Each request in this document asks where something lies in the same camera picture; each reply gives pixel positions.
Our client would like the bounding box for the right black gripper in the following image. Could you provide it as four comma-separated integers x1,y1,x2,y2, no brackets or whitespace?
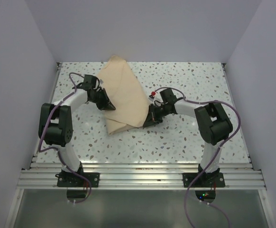
144,103,170,128

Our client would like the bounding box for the beige cloth mat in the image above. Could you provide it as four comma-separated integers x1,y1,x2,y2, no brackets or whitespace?
97,56,149,135

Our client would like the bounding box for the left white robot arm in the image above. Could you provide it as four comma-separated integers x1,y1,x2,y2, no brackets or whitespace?
37,72,116,187

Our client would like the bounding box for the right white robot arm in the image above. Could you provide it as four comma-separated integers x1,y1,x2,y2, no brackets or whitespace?
143,87,233,187

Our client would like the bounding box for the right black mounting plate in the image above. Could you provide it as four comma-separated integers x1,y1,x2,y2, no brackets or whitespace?
182,172,225,188

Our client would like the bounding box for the black mounting plate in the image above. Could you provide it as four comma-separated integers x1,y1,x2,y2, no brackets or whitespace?
182,172,225,188
55,172,100,188

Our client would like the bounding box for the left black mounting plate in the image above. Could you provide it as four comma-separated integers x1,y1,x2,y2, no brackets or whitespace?
55,172,100,188

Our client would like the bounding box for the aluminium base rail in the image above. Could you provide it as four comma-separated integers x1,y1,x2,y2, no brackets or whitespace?
17,162,266,190

